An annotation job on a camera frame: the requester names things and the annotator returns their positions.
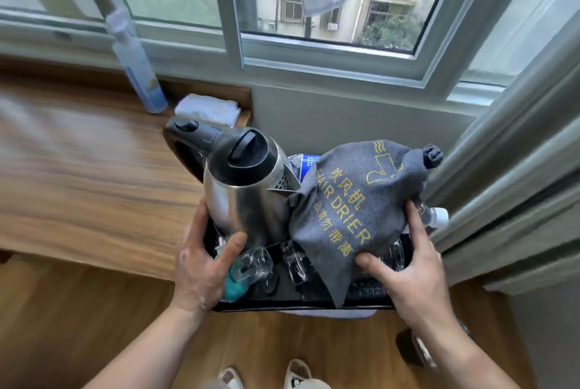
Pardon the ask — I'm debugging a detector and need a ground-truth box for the person's right hand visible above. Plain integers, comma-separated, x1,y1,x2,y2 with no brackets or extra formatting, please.
355,199,459,336

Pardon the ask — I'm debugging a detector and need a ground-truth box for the person's left hand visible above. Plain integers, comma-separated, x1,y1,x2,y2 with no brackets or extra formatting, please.
174,197,249,313

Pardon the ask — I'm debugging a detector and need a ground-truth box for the black serving tray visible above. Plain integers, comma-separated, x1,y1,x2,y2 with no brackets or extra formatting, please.
203,209,408,313

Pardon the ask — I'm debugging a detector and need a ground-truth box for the grey hair dryer bag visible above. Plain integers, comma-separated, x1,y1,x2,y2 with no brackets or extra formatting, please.
288,139,445,309

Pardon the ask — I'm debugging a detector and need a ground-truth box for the person's left forearm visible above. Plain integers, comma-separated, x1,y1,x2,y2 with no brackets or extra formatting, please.
84,305,205,389

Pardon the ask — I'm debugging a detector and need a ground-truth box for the person's right forearm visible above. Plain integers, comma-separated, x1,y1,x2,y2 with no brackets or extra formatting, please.
408,318,515,389

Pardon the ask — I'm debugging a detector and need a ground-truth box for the clear drinking glass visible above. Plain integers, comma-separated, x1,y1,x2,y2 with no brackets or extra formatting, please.
279,240,314,286
384,238,407,272
230,247,275,290

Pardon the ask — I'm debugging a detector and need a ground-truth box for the black remote control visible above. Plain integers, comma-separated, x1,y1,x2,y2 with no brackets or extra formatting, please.
346,277,393,308

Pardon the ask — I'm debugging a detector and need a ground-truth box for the steel electric kettle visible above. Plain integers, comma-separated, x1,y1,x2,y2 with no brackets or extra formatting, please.
163,115,302,252

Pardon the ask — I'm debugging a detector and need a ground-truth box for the white cap water bottle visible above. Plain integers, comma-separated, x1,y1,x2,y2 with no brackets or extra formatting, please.
414,202,450,234

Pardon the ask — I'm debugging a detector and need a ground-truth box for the blue label water bottle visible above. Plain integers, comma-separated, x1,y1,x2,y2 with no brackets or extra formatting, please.
287,153,323,182

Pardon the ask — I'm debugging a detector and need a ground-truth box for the white slipper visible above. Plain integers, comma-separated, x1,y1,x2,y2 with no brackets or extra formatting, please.
217,366,246,389
283,359,332,389

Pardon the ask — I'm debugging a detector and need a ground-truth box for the folded white towel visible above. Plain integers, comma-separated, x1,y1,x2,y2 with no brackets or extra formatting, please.
174,93,242,128

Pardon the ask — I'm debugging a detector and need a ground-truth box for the grey curtain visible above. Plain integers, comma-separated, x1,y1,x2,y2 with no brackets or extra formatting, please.
425,10,580,296

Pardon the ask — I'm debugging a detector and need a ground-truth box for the grey window frame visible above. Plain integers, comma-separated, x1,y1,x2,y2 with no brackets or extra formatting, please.
0,0,580,109

